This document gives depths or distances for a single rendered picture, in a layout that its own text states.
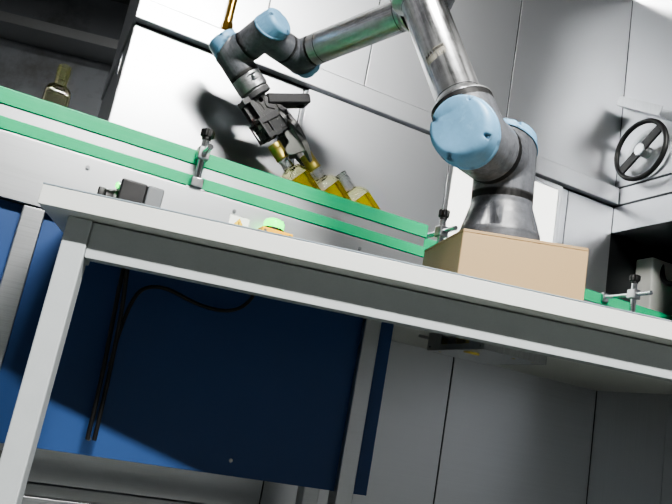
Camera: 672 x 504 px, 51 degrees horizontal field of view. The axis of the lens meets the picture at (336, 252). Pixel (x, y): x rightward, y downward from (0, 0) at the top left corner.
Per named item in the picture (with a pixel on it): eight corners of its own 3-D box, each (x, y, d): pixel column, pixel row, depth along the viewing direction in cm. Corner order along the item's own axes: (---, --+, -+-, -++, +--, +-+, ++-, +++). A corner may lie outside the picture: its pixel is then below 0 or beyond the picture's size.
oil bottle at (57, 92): (46, 179, 161) (76, 75, 167) (48, 173, 156) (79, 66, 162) (19, 171, 158) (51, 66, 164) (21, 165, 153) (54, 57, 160)
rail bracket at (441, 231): (418, 266, 180) (425, 219, 183) (457, 258, 165) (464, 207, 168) (408, 263, 178) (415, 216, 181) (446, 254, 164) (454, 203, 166)
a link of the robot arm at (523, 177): (543, 202, 137) (548, 136, 140) (517, 182, 127) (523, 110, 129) (485, 205, 144) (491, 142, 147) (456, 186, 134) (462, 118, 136)
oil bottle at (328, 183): (368, 245, 182) (323, 174, 180) (379, 241, 177) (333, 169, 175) (353, 257, 180) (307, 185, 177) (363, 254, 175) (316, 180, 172)
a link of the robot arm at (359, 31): (473, -20, 157) (298, 50, 184) (451, -48, 148) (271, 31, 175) (476, 26, 154) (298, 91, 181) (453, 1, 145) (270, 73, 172)
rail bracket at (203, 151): (202, 193, 148) (215, 134, 151) (211, 186, 141) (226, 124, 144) (183, 188, 146) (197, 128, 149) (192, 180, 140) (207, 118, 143)
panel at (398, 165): (545, 290, 221) (556, 188, 229) (551, 290, 219) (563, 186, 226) (280, 209, 186) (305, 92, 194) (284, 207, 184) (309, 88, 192)
